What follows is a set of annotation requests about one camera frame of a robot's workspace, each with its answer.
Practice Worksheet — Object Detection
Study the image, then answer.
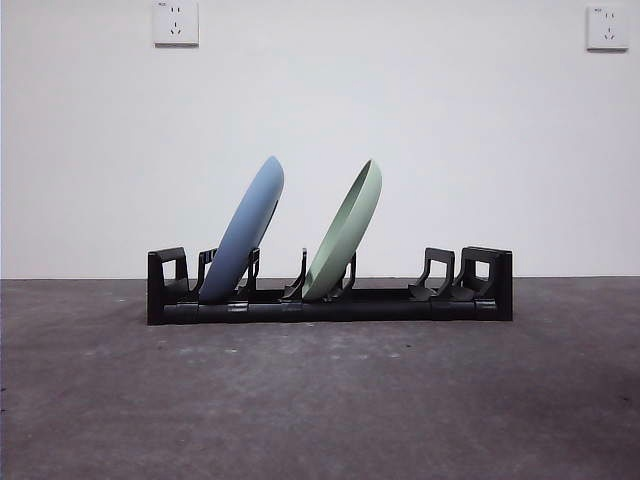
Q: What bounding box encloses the green round plate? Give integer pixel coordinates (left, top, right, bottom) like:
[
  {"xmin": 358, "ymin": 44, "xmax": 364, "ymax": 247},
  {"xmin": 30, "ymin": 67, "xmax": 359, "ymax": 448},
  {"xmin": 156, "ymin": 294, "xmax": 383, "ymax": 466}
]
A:
[{"xmin": 301, "ymin": 158, "xmax": 385, "ymax": 302}]

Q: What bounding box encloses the black plate rack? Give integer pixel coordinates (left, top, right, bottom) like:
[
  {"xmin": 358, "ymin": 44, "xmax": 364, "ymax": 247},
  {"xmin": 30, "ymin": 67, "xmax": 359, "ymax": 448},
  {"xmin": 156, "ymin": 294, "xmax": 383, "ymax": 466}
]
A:
[{"xmin": 146, "ymin": 245, "xmax": 514, "ymax": 326}]

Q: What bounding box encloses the white wall socket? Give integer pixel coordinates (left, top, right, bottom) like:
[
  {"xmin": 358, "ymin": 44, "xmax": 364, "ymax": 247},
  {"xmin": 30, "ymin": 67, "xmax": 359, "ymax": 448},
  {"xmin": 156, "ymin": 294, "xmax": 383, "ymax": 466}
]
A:
[
  {"xmin": 153, "ymin": 0, "xmax": 200, "ymax": 49},
  {"xmin": 585, "ymin": 5, "xmax": 630, "ymax": 52}
]

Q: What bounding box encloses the blue round plate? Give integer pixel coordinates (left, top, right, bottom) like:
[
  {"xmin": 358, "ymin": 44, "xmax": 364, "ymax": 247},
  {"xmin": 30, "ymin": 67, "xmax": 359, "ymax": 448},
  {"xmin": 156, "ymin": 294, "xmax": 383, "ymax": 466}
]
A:
[{"xmin": 198, "ymin": 154, "xmax": 286, "ymax": 304}]

